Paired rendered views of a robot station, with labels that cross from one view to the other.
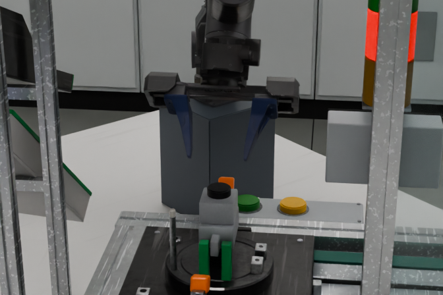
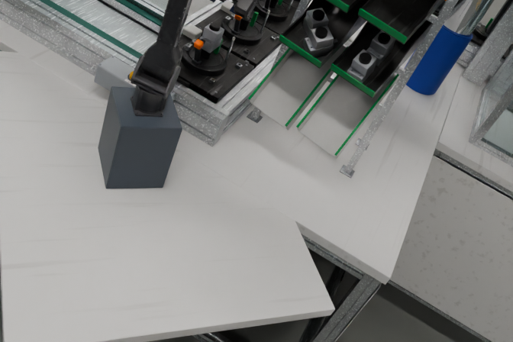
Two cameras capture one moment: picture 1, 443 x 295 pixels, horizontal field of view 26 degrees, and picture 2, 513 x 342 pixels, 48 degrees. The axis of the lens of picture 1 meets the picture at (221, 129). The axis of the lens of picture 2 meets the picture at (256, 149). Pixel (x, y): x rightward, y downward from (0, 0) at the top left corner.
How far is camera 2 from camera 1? 252 cm
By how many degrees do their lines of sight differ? 119
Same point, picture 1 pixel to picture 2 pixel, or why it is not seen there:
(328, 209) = (119, 69)
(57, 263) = not seen: hidden behind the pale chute
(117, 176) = (175, 233)
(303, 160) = (22, 184)
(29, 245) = (255, 188)
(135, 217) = (217, 112)
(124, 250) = (232, 96)
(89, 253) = (224, 166)
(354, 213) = (108, 61)
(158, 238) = (217, 88)
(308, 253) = not seen: hidden behind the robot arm
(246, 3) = not seen: outside the picture
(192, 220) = (191, 97)
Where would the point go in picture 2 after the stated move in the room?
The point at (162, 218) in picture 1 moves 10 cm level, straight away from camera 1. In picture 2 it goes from (205, 104) to (193, 124)
